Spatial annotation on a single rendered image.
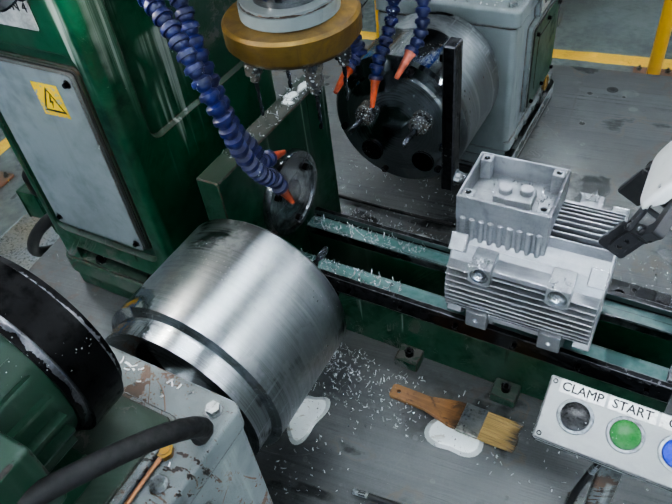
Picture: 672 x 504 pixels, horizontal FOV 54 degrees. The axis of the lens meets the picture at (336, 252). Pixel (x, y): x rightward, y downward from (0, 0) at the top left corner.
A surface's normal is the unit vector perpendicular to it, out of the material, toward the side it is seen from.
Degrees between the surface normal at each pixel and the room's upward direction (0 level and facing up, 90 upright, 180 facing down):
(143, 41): 90
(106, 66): 90
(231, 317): 28
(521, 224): 90
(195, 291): 5
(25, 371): 59
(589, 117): 0
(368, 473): 0
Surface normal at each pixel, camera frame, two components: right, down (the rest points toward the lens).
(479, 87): 0.78, 0.00
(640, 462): -0.31, -0.33
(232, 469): 0.87, 0.26
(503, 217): -0.46, 0.66
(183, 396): -0.11, -0.71
